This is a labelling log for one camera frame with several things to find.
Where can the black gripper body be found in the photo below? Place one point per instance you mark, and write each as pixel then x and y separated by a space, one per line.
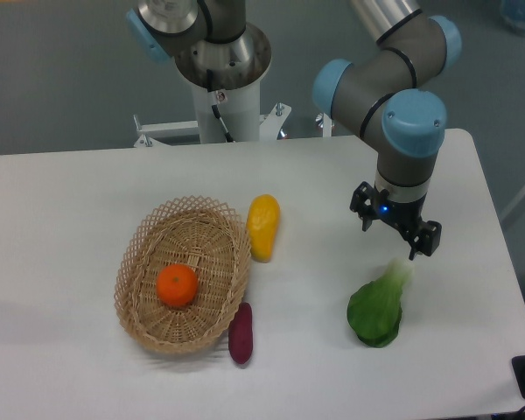
pixel 399 207

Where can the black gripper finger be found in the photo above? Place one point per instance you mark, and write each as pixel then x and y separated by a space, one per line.
pixel 425 240
pixel 362 205

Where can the orange fruit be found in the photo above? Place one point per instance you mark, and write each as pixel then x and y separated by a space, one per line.
pixel 177 285

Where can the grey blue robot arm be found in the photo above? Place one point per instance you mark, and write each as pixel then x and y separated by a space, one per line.
pixel 382 102

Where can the woven wicker basket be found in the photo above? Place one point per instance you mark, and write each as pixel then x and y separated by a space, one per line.
pixel 210 237

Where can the green bok choy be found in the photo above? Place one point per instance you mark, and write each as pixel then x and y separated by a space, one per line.
pixel 374 312

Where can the yellow mango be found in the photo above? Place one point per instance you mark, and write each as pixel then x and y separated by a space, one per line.
pixel 262 223

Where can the purple sweet potato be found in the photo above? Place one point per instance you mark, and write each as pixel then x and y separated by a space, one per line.
pixel 240 335

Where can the blue bag in background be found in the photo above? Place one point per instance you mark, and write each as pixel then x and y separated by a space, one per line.
pixel 513 15

